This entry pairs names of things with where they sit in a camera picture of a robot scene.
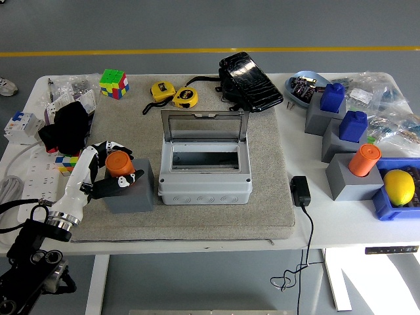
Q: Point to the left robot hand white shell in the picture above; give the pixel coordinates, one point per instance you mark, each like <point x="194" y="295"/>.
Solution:
<point x="77" y="178"/>

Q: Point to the transparent grey box lid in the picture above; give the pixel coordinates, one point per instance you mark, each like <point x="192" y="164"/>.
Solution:
<point x="244" y="128"/>

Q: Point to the yellow lemon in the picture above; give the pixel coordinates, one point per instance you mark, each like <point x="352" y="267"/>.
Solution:
<point x="398" y="188"/>

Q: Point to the grey-brown mat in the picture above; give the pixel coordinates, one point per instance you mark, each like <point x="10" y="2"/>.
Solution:
<point x="183" y="223"/>

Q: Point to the black cloth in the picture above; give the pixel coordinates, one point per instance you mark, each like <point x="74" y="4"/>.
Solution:
<point x="69" y="126"/>

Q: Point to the clear bags of electronic parts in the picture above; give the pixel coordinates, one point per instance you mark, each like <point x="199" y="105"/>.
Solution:
<point x="387" y="108"/>

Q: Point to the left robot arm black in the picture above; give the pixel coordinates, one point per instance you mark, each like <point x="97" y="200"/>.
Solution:
<point x="26" y="262"/>

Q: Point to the black table control panel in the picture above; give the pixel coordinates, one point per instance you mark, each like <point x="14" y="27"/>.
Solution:
<point x="390" y="250"/>

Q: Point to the orange cylinder battery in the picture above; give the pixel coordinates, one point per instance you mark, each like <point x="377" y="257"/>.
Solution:
<point x="119" y="164"/>
<point x="362" y="160"/>

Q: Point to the white table leg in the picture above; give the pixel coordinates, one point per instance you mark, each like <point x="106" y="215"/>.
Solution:
<point x="96" y="285"/>
<point x="338" y="285"/>

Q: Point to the blue block battery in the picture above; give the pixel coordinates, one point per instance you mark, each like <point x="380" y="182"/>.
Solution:
<point x="352" y="128"/>
<point x="332" y="98"/>

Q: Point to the blue plastic bin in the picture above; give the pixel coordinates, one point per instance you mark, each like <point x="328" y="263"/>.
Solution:
<point x="384" y="206"/>

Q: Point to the dark components in dish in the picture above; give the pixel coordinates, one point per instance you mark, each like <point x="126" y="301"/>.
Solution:
<point x="302" y="88"/>

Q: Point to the white circuit breaker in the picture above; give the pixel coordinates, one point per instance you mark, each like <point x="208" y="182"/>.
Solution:
<point x="23" y="128"/>

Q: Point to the grey plastic junction box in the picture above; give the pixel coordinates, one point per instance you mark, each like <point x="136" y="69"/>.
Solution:
<point x="203" y="188"/>

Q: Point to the yellow tape measure squarish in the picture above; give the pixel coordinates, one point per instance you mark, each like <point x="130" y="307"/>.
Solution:
<point x="162" y="90"/>

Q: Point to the person's shoe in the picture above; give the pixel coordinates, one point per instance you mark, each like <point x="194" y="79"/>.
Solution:
<point x="6" y="87"/>

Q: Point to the glossy black pouch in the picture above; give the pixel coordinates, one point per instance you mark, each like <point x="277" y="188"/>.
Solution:
<point x="251" y="82"/>

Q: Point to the grey cube holder round hole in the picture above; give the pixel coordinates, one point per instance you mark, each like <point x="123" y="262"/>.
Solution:
<point x="134" y="200"/>

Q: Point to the clear bags of small parts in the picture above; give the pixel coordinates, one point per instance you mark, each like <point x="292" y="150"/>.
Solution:
<point x="82" y="95"/>

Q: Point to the white power strip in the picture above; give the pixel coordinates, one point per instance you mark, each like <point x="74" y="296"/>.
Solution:
<point x="42" y="177"/>

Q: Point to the dark components in bin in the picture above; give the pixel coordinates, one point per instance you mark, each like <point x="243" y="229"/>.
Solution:
<point x="416" y="183"/>

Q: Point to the small screws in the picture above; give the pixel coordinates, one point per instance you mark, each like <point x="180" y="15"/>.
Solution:
<point x="290" y="105"/>

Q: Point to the colourful puzzle cube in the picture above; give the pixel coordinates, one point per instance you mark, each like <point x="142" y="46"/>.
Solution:
<point x="113" y="83"/>
<point x="65" y="164"/>

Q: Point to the yellow tape measure round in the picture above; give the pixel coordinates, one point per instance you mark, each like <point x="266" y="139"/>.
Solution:
<point x="185" y="96"/>

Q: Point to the light blue dish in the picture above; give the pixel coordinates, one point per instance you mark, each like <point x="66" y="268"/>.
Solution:
<point x="292" y="93"/>

